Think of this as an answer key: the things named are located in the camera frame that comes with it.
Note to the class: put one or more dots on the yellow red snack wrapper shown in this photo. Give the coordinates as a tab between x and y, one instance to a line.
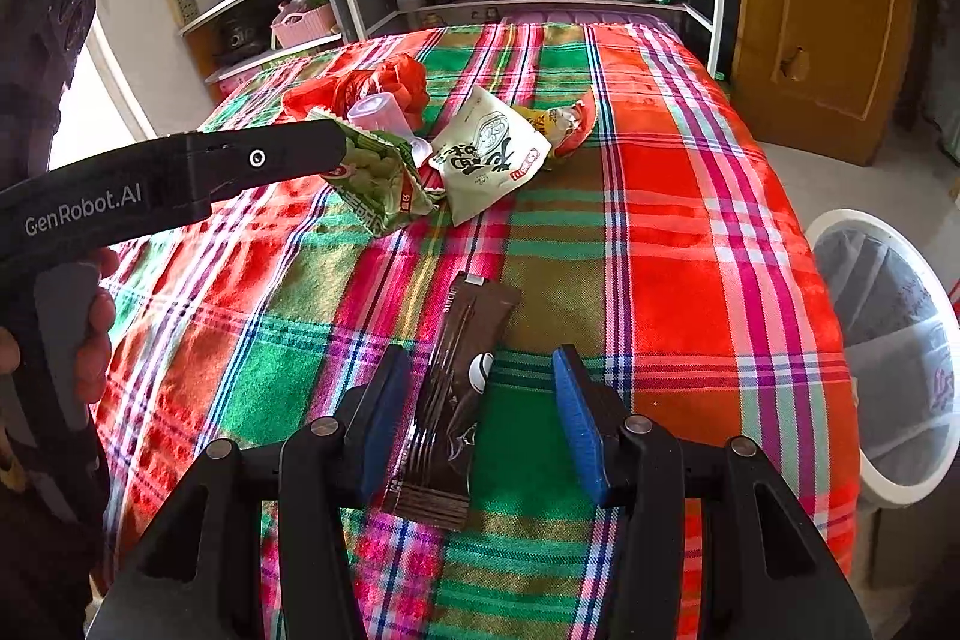
565	127

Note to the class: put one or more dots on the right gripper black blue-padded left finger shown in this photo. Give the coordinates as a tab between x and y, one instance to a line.
196	571

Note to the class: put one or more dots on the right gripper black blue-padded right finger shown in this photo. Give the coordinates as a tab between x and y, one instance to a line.
767	573

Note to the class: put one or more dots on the clear plastic cup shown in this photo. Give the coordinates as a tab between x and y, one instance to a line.
381	112

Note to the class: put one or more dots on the pink lidded storage box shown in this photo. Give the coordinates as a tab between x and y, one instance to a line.
579	17

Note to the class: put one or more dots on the white trash bin with liner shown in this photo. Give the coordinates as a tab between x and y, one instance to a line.
900	341

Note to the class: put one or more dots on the red green plaid tablecloth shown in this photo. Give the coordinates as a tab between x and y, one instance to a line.
664	249

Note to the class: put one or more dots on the pink basket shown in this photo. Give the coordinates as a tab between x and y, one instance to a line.
295	25

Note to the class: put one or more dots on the red plastic bag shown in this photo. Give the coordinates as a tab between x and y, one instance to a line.
401	76

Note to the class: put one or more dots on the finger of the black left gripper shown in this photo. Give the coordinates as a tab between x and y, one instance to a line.
224	163

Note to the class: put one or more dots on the green pea snack bag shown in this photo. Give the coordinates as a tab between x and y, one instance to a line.
377	178

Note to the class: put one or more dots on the person's left hand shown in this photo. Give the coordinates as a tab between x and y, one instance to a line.
92	358

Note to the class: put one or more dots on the white printed snack bag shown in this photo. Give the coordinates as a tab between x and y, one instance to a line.
486	151

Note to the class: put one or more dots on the wooden door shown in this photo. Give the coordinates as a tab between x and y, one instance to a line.
822	75

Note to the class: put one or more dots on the brown snack wrapper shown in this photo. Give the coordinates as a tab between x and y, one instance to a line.
432	483

